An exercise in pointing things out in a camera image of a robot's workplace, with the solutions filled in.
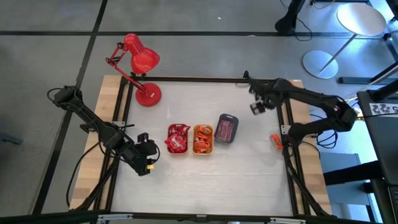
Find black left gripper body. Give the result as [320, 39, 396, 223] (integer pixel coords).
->
[129, 133, 159, 177]

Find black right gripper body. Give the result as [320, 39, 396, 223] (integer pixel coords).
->
[248, 79, 285, 116]

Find orange plastic bin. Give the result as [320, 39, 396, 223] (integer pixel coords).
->
[167, 123, 191, 155]

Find blue-grey plastic bin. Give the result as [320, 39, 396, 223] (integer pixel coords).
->
[213, 113, 239, 144]

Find maroon candy pack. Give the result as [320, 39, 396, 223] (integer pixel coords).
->
[216, 120, 227, 141]
[224, 119, 234, 140]

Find yellow plastic bin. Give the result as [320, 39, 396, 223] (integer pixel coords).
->
[192, 124, 215, 156]

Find orange Reese's nougat candy pack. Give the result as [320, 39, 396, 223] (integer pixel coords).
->
[194, 130, 213, 141]

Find black stand foot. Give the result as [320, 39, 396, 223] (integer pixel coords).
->
[275, 0, 307, 36]

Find black floor stand leg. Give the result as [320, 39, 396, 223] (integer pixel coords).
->
[338, 60, 398, 85]

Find red desk lamp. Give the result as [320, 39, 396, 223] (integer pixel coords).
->
[104, 32, 162, 108]

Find blue-grey cabinet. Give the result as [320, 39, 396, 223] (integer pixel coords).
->
[320, 152, 374, 224]

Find black crossbar silver brackets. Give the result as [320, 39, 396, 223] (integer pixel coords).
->
[0, 210, 398, 224]

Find white printed label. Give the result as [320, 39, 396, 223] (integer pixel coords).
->
[369, 102, 398, 118]

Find black desk leg bar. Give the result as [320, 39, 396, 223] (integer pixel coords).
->
[323, 161, 383, 187]

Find black desk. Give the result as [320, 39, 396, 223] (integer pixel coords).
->
[356, 79, 398, 224]

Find black table frame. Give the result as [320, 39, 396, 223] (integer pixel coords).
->
[70, 75, 333, 218]

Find black cable bundle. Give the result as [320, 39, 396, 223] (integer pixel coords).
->
[312, 113, 340, 149]

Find black floor cable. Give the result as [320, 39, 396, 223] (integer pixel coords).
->
[65, 138, 105, 208]

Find white round pedestal table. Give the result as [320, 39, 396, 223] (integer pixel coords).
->
[302, 2, 387, 80]

